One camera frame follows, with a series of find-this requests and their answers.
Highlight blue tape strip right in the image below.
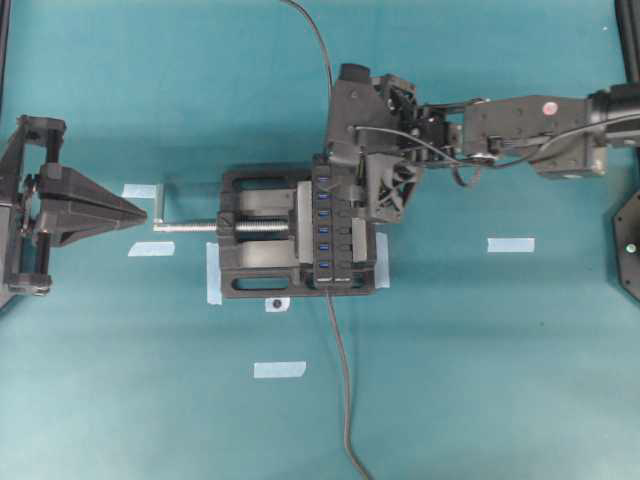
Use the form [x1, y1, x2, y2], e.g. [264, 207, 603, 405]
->
[487, 237, 536, 254]

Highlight black bench vise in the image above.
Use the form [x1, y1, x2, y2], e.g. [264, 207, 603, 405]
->
[216, 168, 377, 299]

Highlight black hub power cable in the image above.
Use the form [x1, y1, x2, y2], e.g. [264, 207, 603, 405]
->
[323, 290, 374, 480]

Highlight silver vise lead screw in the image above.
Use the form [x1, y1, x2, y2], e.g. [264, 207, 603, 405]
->
[152, 184, 289, 233]

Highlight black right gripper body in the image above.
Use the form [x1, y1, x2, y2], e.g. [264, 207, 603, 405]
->
[357, 74, 463, 224]

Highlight small black screw on tape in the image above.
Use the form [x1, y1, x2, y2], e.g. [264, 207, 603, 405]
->
[265, 297, 291, 313]

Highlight blue tape left of vise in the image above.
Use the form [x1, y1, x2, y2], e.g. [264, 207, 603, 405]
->
[206, 242, 223, 306]

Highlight blue tape of vise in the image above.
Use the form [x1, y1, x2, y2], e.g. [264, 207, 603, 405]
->
[374, 232, 391, 289]
[206, 242, 223, 306]

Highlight blue tape strip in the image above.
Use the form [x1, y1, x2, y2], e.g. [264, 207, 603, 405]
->
[253, 361, 307, 379]
[487, 237, 536, 254]
[122, 184, 156, 199]

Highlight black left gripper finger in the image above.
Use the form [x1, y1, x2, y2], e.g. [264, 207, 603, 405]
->
[39, 163, 146, 216]
[35, 213, 147, 248]

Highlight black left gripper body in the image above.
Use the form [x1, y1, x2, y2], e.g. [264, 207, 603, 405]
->
[1, 115, 66, 298]

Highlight black multiport USB hub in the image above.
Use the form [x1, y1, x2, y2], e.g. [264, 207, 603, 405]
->
[311, 154, 357, 296]

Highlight blue tape right of vise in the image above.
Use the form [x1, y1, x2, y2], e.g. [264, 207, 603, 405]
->
[374, 232, 391, 289]

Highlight blue tape strip bottom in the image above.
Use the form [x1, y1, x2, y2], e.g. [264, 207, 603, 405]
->
[253, 361, 307, 379]

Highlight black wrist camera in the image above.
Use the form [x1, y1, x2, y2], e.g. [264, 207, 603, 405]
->
[326, 63, 398, 167]

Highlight thin black camera cable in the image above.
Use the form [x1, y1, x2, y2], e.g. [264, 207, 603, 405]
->
[349, 113, 640, 189]

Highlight blue tape strip mid left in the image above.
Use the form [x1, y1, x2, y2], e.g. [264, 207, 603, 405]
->
[128, 241, 175, 257]

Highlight blue tape strip upper left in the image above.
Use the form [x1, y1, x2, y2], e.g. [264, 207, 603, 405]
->
[122, 184, 156, 199]

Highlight black aluminium frame post right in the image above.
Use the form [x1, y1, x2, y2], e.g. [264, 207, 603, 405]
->
[614, 0, 639, 82]

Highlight black frame post left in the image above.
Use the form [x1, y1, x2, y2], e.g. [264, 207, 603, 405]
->
[0, 0, 12, 106]

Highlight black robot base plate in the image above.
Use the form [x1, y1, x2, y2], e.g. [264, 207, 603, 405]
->
[612, 191, 640, 302]

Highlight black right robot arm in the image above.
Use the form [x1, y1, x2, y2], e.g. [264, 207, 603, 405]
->
[333, 74, 639, 224]

